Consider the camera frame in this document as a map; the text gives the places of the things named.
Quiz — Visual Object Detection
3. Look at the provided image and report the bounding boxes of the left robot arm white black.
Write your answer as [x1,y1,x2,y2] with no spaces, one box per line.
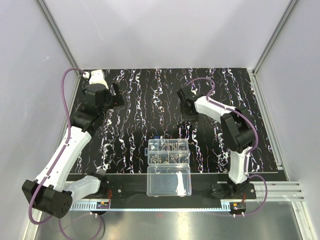
[22,82,125,219]

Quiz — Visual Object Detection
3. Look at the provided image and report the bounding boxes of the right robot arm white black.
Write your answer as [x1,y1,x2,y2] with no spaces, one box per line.
[177,86,259,196]

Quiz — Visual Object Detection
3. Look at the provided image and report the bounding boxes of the black marbled table mat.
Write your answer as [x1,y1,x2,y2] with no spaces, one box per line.
[71,68,278,174]

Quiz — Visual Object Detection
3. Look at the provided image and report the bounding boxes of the clear plastic organizer box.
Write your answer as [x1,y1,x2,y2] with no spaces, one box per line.
[146,138,192,197]

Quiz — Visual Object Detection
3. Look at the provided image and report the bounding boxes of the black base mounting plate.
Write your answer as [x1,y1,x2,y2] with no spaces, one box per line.
[64,172,257,210]

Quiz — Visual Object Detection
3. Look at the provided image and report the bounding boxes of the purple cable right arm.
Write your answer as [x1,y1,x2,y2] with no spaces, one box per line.
[186,77,270,217]

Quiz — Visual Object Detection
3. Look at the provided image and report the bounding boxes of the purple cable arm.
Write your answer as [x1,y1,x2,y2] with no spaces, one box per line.
[28,67,105,240]
[186,77,270,217]

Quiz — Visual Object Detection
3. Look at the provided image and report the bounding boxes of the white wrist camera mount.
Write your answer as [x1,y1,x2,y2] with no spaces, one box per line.
[89,69,109,89]

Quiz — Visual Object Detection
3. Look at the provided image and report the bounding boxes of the right aluminium frame post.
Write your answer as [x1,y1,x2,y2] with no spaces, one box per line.
[252,0,301,75]

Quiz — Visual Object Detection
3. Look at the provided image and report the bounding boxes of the aluminium frame post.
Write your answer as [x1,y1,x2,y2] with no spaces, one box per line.
[36,0,81,73]
[252,0,301,75]

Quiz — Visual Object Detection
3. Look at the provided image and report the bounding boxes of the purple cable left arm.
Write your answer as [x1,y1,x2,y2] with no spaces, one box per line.
[28,67,105,240]

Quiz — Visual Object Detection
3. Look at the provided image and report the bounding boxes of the left aluminium frame post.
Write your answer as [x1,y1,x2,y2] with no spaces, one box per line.
[36,0,81,73]

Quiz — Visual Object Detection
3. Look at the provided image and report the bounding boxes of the white slotted cable duct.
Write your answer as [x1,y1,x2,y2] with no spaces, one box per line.
[70,200,231,212]

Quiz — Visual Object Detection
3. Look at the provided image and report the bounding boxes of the aluminium rail right side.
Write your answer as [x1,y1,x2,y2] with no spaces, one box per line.
[217,181,306,202]

